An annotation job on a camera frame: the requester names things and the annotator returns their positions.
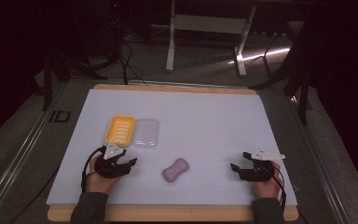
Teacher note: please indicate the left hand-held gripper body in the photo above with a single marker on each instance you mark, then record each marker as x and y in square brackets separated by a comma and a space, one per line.
[108, 168]

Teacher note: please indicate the dark metal stand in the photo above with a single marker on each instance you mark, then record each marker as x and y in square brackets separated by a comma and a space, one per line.
[59, 68]

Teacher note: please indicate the person's right hand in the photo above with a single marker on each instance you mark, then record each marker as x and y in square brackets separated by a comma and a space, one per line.
[268, 188]

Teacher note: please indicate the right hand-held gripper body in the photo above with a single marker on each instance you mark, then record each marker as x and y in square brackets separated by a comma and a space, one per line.
[258, 171]

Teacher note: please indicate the white work board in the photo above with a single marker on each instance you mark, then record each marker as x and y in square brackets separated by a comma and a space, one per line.
[167, 213]

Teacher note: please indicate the white desk frame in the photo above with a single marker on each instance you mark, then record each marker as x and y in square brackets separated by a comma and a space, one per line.
[209, 23]

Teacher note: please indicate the metal floor rail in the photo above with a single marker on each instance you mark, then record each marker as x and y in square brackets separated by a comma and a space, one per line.
[320, 161]
[21, 146]

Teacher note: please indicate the yellow soap dish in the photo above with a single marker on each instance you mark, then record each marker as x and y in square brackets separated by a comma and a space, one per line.
[120, 130]

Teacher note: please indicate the clear plastic soap dish lid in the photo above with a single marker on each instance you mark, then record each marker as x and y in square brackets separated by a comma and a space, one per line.
[146, 133]

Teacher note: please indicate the person's left hand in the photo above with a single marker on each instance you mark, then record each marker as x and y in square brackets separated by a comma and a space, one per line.
[99, 183]

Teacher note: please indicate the purple soap bar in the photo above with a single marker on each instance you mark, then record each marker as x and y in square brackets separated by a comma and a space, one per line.
[176, 170]

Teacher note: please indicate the white table mat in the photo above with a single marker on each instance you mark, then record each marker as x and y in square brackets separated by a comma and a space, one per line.
[199, 124]

